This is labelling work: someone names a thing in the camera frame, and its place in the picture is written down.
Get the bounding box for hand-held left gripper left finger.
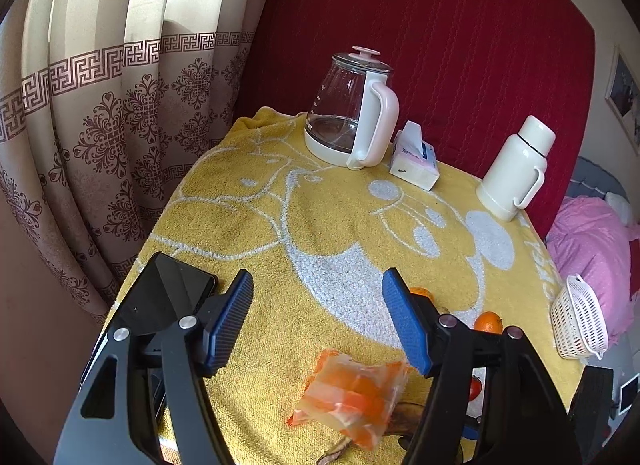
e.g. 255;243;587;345
52;269;255;465

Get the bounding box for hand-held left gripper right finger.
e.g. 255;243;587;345
381;267;583;465

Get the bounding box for white plastic basket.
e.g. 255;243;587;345
550;274;610;360

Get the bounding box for orange plastic bag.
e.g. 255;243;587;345
286;349;411;450

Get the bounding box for banana peel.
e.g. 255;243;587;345
316;401;430;465

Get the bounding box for white tablet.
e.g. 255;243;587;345
617;377;640;416

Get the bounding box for black smartphone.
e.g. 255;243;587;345
82;252;219;438

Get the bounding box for yellow printed towel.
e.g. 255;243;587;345
82;106;586;465

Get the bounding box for tissue pack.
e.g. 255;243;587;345
389;120;441;192

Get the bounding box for pink quilt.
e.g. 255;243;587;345
546;196;640;346

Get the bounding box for white thermos flask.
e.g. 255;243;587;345
475;115;557;222

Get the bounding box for white pillow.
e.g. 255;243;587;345
606;192;633;223

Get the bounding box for grey bed headboard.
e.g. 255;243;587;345
570;158;628;206

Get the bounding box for patterned beige curtain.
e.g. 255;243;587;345
0;0;291;331

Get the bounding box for red quilted cloth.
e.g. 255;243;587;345
235;0;598;241

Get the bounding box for glass kettle with white handle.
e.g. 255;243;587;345
304;45;401;171

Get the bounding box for framed wall picture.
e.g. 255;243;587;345
605;48;640;133

